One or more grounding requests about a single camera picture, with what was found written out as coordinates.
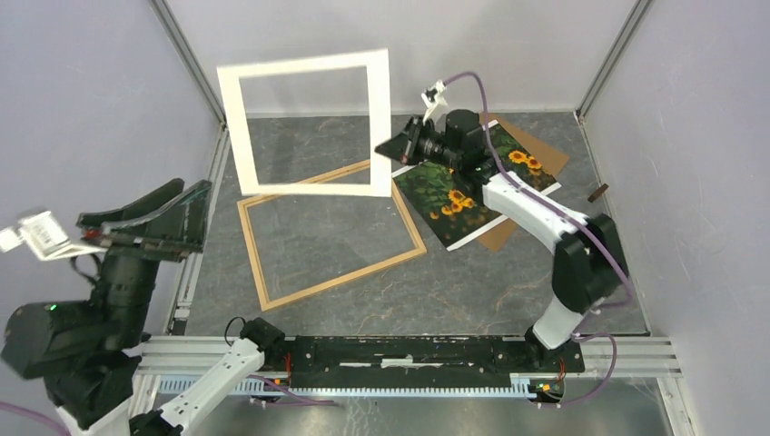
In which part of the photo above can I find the sunflower photo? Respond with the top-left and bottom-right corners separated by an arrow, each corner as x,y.
393,120 -> 561,252

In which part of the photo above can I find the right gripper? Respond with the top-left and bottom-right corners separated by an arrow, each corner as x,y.
373,116 -> 459,172

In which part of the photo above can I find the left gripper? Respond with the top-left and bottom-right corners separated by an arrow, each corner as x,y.
84,173 -> 219,344

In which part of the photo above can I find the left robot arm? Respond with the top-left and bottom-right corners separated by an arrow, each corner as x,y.
1,178 -> 285,435

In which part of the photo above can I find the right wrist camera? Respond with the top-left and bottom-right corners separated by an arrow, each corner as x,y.
420,80 -> 448,124

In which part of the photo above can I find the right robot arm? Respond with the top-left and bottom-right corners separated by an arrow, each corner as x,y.
374,110 -> 630,371

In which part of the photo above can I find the blue white cable duct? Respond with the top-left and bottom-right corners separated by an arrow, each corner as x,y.
157,375 -> 567,399

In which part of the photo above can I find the wooden picture frame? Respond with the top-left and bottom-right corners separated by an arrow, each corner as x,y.
237,160 -> 427,311

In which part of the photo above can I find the clear glass pane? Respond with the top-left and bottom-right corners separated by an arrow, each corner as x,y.
249,195 -> 412,298

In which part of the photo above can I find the small brown block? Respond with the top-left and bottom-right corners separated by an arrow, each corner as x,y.
587,183 -> 608,203

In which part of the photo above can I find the white mat board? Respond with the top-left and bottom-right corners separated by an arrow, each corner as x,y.
217,48 -> 391,197

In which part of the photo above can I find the brown backing board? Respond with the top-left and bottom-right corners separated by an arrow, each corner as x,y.
477,114 -> 569,253

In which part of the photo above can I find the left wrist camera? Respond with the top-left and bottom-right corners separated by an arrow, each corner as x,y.
1,211 -> 106,262

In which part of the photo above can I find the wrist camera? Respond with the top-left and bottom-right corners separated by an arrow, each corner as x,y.
1,211 -> 106,262
420,80 -> 448,124

